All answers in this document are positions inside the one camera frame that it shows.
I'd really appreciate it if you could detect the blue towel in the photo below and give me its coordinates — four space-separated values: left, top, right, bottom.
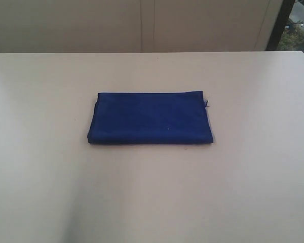
87 91 214 145

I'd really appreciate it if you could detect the black window frame post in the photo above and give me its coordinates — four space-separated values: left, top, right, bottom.
265 0 295 51

